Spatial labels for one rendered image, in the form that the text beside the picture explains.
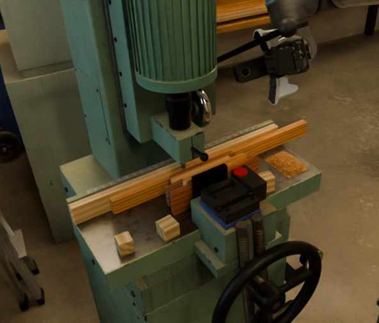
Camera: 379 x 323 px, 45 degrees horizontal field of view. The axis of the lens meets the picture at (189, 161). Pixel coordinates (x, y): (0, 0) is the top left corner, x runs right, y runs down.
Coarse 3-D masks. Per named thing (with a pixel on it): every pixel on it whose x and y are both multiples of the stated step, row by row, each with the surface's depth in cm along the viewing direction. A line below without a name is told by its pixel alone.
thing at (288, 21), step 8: (280, 24) 84; (288, 24) 83; (296, 24) 84; (272, 32) 88; (280, 32) 84; (288, 32) 84; (256, 40) 93; (264, 40) 91; (240, 48) 99; (248, 48) 97; (224, 56) 105; (232, 56) 103
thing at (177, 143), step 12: (156, 120) 110; (168, 120) 109; (156, 132) 112; (168, 132) 106; (180, 132) 105; (192, 132) 105; (168, 144) 108; (180, 144) 103; (192, 144) 105; (204, 144) 107; (180, 156) 105; (192, 156) 107
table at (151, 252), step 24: (264, 168) 120; (312, 168) 119; (288, 192) 114; (312, 192) 120; (96, 216) 108; (120, 216) 108; (144, 216) 107; (96, 240) 102; (144, 240) 101; (192, 240) 103; (96, 264) 99; (120, 264) 96; (144, 264) 99; (216, 264) 98
